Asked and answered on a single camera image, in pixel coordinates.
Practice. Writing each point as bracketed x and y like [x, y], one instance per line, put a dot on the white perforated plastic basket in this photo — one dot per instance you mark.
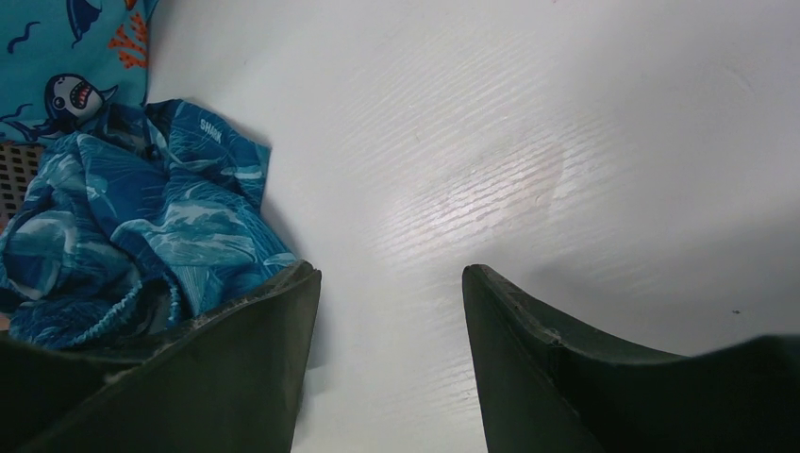
[19, 165]

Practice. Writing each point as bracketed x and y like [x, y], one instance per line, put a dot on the dark blue whale shorts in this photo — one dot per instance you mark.
[148, 220]

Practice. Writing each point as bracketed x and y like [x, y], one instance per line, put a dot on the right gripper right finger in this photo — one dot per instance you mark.
[548, 382]

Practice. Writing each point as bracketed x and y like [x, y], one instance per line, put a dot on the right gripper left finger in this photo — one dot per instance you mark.
[230, 380]

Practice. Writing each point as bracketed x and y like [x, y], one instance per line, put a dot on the light blue shark shorts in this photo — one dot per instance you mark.
[63, 62]

